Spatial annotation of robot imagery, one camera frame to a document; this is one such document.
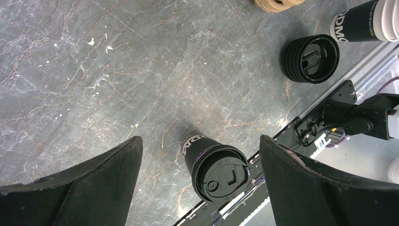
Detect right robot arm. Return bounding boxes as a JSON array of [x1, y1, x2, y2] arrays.
[[322, 93, 399, 140]]

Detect stack of paper cups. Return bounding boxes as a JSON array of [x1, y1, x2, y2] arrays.
[[329, 0, 399, 42]]

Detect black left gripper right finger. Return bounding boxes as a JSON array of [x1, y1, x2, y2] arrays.
[[259, 135, 399, 226]]

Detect black cup lid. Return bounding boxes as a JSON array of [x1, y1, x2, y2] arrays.
[[191, 145, 250, 204]]

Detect black paper coffee cup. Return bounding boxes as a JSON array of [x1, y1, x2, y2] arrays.
[[182, 135, 222, 176]]

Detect stack of black lids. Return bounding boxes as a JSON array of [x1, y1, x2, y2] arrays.
[[279, 34, 340, 84]]

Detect cardboard cup carrier stack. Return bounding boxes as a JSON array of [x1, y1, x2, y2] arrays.
[[253, 0, 305, 13]]

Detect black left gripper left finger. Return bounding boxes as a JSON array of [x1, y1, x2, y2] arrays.
[[0, 136, 143, 226]]

